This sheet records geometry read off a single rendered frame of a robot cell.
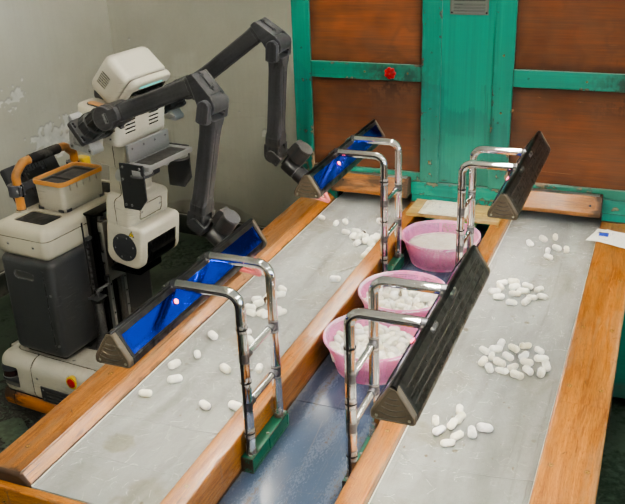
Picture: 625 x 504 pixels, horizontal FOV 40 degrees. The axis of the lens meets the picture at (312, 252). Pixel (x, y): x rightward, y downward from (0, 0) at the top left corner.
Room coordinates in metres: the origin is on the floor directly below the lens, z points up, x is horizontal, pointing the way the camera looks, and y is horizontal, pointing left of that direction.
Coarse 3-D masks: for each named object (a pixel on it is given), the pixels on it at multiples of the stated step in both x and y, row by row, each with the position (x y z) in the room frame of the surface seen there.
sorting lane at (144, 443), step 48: (336, 240) 2.68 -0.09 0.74; (288, 288) 2.32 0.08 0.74; (336, 288) 2.31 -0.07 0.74; (192, 336) 2.05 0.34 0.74; (288, 336) 2.03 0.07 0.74; (144, 384) 1.81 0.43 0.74; (192, 384) 1.80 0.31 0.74; (240, 384) 1.80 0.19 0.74; (96, 432) 1.62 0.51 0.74; (144, 432) 1.61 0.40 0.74; (192, 432) 1.60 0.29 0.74; (48, 480) 1.45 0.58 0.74; (96, 480) 1.45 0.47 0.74; (144, 480) 1.44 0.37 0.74
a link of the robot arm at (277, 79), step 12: (276, 48) 2.74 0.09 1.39; (276, 60) 2.74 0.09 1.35; (288, 60) 2.81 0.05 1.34; (276, 72) 2.78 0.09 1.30; (276, 84) 2.78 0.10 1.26; (276, 96) 2.79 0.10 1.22; (276, 108) 2.79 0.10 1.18; (276, 120) 2.80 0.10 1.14; (276, 132) 2.80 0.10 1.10; (264, 144) 2.81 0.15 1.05; (276, 144) 2.79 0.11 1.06; (264, 156) 2.82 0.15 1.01
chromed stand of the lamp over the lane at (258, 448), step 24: (240, 264) 1.71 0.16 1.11; (264, 264) 1.69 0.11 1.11; (192, 288) 1.59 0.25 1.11; (216, 288) 1.57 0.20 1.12; (240, 312) 1.54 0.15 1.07; (240, 336) 1.54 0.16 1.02; (264, 336) 1.64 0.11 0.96; (240, 360) 1.54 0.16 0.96; (264, 384) 1.63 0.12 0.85; (264, 432) 1.63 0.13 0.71; (264, 456) 1.58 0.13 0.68
